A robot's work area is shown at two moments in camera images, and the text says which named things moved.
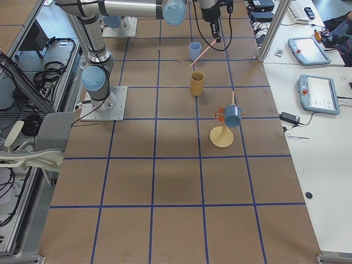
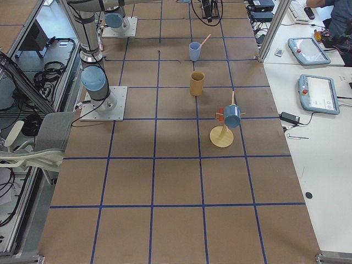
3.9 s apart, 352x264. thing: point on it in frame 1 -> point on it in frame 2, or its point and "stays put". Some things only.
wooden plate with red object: x=221 y=136 stays put
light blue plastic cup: x=194 y=50 stays put
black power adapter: x=290 y=117 stays put
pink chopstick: x=205 y=50 -> x=208 y=37
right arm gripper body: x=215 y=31 -> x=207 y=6
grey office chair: x=45 y=154 stays put
